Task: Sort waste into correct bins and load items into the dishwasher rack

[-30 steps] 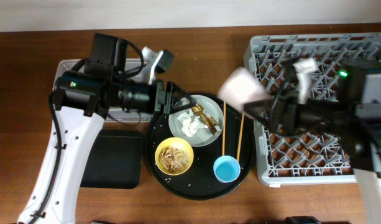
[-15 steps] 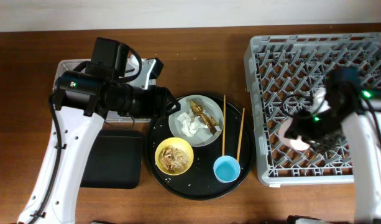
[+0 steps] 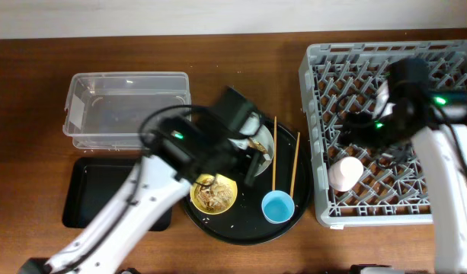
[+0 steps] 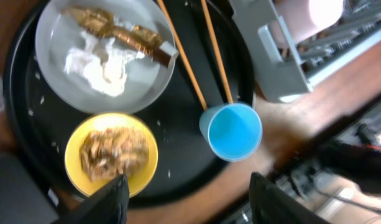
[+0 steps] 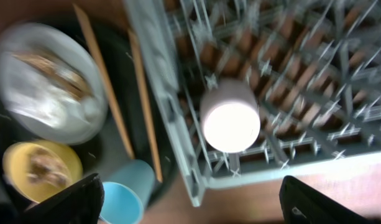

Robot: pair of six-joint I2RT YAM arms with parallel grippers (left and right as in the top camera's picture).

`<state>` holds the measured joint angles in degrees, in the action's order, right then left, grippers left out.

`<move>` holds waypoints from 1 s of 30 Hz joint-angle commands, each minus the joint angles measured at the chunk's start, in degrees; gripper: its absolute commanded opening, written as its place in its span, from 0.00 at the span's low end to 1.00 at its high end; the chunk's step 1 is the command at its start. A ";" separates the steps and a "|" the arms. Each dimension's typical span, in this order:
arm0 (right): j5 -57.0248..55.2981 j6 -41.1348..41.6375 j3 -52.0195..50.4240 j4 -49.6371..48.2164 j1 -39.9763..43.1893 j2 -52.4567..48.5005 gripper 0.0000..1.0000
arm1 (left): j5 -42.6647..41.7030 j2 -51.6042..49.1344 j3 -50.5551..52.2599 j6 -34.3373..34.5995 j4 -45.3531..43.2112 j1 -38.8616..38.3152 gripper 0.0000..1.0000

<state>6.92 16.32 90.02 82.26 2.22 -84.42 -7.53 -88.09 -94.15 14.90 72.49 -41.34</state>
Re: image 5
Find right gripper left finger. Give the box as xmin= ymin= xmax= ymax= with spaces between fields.
xmin=21 ymin=173 xmax=104 ymax=224

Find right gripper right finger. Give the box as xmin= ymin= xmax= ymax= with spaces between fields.
xmin=279 ymin=175 xmax=372 ymax=224

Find blue cup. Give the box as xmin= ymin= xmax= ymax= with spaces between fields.
xmin=100 ymin=160 xmax=155 ymax=224

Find food scraps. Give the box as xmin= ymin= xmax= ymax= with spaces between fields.
xmin=26 ymin=147 xmax=71 ymax=187

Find yellow bowl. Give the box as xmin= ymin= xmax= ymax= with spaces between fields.
xmin=2 ymin=140 xmax=83 ymax=203

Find white tissue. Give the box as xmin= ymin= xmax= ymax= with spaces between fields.
xmin=4 ymin=77 xmax=100 ymax=129

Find pink cup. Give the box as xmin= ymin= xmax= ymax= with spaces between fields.
xmin=200 ymin=78 xmax=261 ymax=154

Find grey plate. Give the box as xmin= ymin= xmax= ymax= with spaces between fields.
xmin=0 ymin=22 xmax=108 ymax=144

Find gold snack wrapper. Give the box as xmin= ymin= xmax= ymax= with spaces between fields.
xmin=13 ymin=50 xmax=93 ymax=101

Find wooden chopstick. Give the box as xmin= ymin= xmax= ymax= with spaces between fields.
xmin=128 ymin=30 xmax=163 ymax=183
xmin=73 ymin=3 xmax=135 ymax=159

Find grey dishwasher rack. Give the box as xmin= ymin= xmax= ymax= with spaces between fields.
xmin=124 ymin=0 xmax=381 ymax=207

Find round black tray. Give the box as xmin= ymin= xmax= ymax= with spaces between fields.
xmin=0 ymin=20 xmax=178 ymax=212

